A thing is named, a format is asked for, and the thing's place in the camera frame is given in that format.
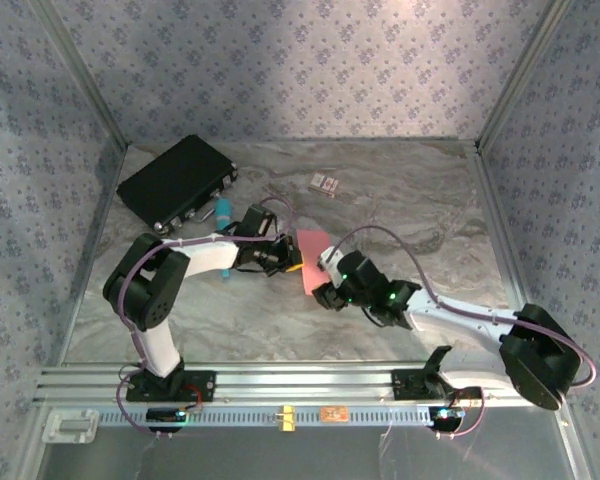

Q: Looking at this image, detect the grey slotted cable duct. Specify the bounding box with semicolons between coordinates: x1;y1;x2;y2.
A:
97;404;434;429

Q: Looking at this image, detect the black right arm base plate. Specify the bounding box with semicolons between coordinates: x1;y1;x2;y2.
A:
390;368;456;401

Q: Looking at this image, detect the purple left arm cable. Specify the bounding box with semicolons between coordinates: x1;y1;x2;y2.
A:
115;195;296;441

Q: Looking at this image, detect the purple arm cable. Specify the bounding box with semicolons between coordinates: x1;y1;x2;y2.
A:
329;224;599;441
115;195;296;441

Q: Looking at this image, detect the black briefcase with metal latches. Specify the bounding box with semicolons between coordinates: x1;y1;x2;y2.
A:
116;134;240;236

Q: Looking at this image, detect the teal cylinder with pink band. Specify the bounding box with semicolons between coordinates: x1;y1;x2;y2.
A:
214;197;234;280

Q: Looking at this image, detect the yellow clip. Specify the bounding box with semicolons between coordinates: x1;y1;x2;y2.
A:
274;405;297;431

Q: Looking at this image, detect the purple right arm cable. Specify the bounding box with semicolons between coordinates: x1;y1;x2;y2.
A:
329;224;599;441

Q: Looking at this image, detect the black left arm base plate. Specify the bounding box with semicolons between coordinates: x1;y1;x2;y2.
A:
125;367;217;404

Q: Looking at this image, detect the black board with green light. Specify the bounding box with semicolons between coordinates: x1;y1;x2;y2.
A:
429;407;465;431
146;407;189;425

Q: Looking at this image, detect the small playing card box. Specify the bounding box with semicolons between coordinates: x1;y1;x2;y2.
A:
308;172;341;199

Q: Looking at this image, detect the grey metal bracket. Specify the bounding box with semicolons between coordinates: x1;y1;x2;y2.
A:
42;408;100;444

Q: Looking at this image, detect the aluminium mounting rail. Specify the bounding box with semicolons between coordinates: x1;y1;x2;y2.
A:
34;363;531;405

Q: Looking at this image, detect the pink paper sheet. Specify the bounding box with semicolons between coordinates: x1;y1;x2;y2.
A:
295;228;331;296

